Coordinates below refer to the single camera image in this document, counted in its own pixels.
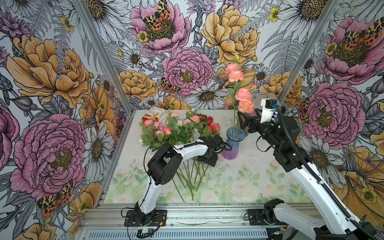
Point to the silver first aid case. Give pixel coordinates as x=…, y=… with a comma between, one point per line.
x=257, y=97

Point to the aluminium rail frame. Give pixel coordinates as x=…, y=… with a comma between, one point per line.
x=200, y=222

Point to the pink purple glass vase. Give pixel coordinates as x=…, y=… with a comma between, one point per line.
x=234, y=137

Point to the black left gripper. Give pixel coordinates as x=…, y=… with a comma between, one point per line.
x=211, y=162

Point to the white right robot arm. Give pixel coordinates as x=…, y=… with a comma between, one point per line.
x=337, y=222

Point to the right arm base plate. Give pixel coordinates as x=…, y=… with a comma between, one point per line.
x=265, y=216

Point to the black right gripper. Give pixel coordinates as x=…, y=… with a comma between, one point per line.
x=255, y=120

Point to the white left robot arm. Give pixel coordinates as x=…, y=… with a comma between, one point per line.
x=164, y=164

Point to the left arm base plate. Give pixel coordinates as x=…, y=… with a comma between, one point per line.
x=145, y=217

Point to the red white small box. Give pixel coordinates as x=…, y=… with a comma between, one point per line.
x=153, y=114

